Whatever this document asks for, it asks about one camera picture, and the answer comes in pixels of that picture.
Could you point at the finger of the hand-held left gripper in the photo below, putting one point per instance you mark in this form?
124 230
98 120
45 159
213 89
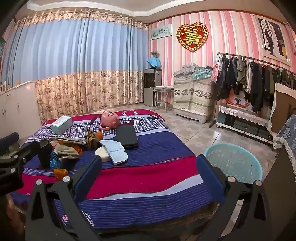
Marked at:
45 154
9 139

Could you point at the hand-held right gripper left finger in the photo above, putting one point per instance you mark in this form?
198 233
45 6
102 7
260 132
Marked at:
89 178

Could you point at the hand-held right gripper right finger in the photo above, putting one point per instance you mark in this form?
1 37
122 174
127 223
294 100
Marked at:
210 176

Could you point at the beige paper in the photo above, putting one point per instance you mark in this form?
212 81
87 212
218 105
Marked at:
68 150

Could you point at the light blue plastic basket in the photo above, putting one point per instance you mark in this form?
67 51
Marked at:
233 162

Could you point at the newspaper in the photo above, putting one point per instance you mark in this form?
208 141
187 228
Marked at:
69 140

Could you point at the person's left forearm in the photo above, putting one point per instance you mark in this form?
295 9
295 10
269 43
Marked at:
13 215

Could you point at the blue plastic bag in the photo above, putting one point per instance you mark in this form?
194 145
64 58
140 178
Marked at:
57 162

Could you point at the white round roll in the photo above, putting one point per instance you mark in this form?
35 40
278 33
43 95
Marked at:
101 155

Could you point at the teal cardboard box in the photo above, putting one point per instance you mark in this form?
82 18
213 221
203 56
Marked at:
61 125

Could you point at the white paper booklet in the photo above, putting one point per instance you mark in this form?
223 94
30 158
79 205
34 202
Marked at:
116 150

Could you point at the orange and brown plush toy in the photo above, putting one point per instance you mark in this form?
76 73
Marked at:
91 139

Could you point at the striped red and blue blanket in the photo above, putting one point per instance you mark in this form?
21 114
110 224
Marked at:
143 180

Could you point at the black rectangular case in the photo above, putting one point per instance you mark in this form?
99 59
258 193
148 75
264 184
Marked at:
126 136

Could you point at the low cabinet with lace cover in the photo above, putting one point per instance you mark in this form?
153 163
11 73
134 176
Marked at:
245 125

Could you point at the pink cartoon mug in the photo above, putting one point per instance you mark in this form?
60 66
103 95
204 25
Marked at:
110 119

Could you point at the cloth covered washing machine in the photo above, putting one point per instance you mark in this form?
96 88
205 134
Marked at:
193 99

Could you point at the red printed box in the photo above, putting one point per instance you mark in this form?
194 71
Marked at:
239 102

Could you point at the blue fringed patterned cloth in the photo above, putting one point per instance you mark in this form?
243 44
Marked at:
288 136

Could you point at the blue and floral curtain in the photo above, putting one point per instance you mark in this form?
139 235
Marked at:
76 64

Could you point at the teal checked cloth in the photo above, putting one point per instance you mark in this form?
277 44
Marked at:
202 73

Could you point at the pink hanging bag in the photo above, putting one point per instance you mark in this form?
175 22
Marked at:
215 71

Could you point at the row of hanging clothes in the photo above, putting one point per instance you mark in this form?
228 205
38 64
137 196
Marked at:
249 78

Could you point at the pile of grey clothes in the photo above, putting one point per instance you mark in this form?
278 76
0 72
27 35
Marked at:
186 69

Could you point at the metal clothes rack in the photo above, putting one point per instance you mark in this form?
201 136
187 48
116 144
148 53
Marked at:
254 58

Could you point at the blue cloth bundle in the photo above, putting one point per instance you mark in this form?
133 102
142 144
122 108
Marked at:
154 62

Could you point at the white wall cabinet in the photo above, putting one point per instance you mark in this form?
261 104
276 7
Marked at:
16 104

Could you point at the brown board with white frame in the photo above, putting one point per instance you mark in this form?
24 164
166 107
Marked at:
282 109

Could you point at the red heart wall decoration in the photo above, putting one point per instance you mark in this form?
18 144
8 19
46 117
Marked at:
192 36

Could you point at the wall poster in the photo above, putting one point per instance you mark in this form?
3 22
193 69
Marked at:
272 39

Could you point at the framed landscape wall picture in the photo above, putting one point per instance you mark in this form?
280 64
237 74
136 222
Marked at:
161 32

